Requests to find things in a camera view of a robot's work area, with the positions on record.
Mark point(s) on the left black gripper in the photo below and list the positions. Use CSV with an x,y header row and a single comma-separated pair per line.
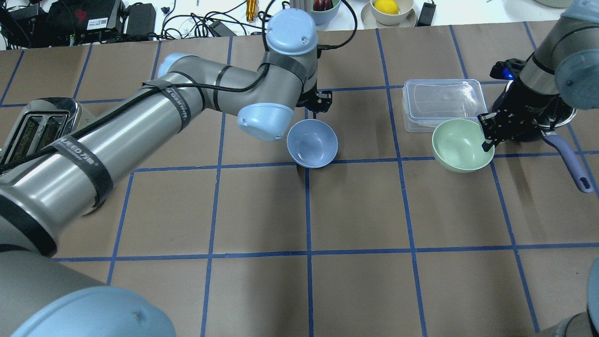
x,y
322,100

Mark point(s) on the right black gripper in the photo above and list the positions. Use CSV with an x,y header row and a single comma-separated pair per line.
x,y
528,113

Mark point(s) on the green bowl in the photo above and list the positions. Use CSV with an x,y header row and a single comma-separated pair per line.
x,y
457,146

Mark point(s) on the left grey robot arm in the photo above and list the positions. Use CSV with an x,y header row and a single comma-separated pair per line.
x,y
45,192

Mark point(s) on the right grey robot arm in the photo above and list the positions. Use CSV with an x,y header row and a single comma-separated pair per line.
x,y
565,65

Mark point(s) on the blue bowl with fruit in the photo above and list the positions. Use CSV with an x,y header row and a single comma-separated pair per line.
x,y
323,11

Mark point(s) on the beige bowl with lemon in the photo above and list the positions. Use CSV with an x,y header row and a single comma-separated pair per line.
x,y
405,7

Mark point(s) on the dark blue saucepan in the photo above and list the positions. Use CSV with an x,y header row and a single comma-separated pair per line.
x,y
558,114

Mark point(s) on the clear plastic food container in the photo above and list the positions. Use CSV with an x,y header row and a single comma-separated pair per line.
x,y
427,103

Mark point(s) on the yellow lemon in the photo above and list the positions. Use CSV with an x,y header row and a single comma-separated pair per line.
x,y
388,7

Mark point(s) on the beige plate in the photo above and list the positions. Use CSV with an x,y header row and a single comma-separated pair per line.
x,y
369,22

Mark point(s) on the black power adapter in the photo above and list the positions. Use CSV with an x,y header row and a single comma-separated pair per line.
x,y
427,13

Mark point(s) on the black power brick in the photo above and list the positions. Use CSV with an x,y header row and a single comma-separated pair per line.
x,y
140,19

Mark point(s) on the black computer box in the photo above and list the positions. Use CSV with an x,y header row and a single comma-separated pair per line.
x,y
66,22

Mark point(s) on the cream chrome toaster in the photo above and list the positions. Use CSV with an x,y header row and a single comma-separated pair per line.
x,y
40,123

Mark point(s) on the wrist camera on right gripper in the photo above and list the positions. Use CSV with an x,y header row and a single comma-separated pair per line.
x,y
507,69

